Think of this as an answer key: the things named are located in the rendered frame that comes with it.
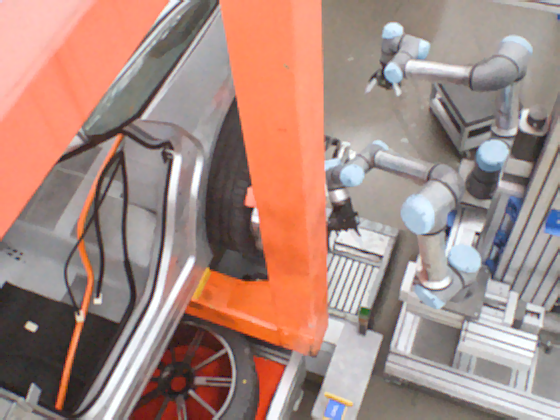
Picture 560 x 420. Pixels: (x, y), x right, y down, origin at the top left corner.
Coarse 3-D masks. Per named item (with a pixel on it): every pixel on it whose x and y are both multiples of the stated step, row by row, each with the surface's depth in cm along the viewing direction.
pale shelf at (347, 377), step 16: (352, 336) 293; (368, 336) 293; (336, 352) 290; (352, 352) 289; (368, 352) 289; (336, 368) 286; (352, 368) 286; (368, 368) 285; (336, 384) 282; (352, 384) 282; (320, 400) 279; (352, 400) 278; (320, 416) 276; (352, 416) 275
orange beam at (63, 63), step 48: (48, 0) 76; (96, 0) 76; (144, 0) 86; (0, 48) 72; (48, 48) 72; (96, 48) 79; (0, 96) 68; (48, 96) 73; (96, 96) 81; (0, 144) 68; (48, 144) 75; (0, 192) 70; (0, 240) 72
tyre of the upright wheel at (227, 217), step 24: (216, 144) 266; (240, 144) 264; (216, 168) 264; (240, 168) 262; (216, 192) 265; (240, 192) 262; (216, 216) 269; (240, 216) 266; (216, 240) 282; (240, 240) 274
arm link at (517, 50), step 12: (516, 36) 246; (504, 48) 243; (516, 48) 243; (528, 48) 245; (516, 60) 241; (516, 84) 253; (504, 96) 258; (516, 96) 258; (504, 108) 263; (516, 108) 263; (492, 120) 278; (504, 120) 267; (516, 120) 269; (492, 132) 275; (504, 132) 271
